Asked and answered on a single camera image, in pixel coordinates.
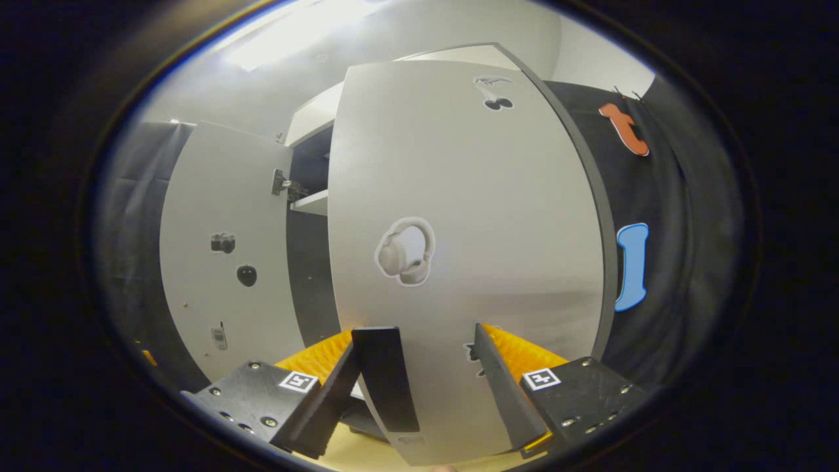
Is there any ceiling light panel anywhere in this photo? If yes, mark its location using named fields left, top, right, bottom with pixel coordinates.
left=223, top=0, right=374, bottom=73

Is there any white cabinet door headphone sticker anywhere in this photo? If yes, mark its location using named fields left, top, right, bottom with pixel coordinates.
left=326, top=43, right=619, bottom=466

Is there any white cabinet shelf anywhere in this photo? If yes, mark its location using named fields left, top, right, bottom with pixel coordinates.
left=290, top=189, right=330, bottom=217

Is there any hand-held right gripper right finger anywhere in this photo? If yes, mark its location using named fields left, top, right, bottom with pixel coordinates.
left=473, top=323, right=646, bottom=460

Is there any black backdrop cloth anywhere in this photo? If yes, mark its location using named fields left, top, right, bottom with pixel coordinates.
left=544, top=75, right=748, bottom=394
left=92, top=120, right=210, bottom=394

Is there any white cabinet door camera sticker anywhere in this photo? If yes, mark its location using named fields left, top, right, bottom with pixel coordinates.
left=159, top=121, right=309, bottom=384

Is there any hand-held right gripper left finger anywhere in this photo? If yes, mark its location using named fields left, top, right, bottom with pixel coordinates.
left=180, top=328, right=368, bottom=460

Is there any white and dark cabinet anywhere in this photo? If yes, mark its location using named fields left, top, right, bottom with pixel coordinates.
left=159, top=43, right=619, bottom=466

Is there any metal door hinge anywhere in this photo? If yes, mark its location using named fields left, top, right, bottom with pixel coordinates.
left=271, top=168, right=309, bottom=201

